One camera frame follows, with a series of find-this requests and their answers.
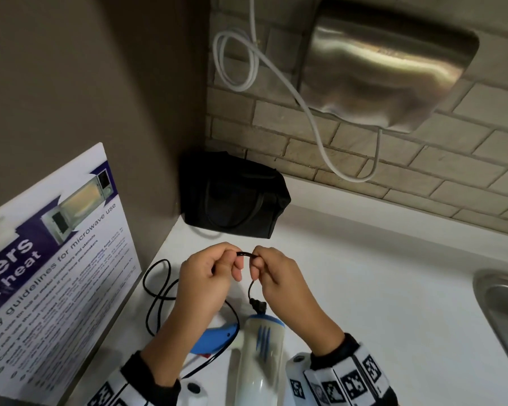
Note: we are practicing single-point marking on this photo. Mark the blue white hair dryer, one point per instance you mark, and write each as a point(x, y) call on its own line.
point(256, 372)

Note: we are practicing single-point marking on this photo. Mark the steel sink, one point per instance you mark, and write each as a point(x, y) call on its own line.
point(506, 312)

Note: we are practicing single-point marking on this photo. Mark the black fabric bag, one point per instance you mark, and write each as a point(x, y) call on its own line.
point(233, 194)

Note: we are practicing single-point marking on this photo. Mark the white purple safety poster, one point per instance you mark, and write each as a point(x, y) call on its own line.
point(59, 291)

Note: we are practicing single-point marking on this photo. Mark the steel wall hand dryer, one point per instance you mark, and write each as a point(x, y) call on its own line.
point(381, 63)

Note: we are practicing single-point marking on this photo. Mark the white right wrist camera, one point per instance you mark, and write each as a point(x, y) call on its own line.
point(297, 376)

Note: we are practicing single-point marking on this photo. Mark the person's left hand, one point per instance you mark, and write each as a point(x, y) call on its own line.
point(199, 300)

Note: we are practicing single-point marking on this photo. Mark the person's right hand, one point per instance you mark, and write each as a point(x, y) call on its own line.
point(292, 300)

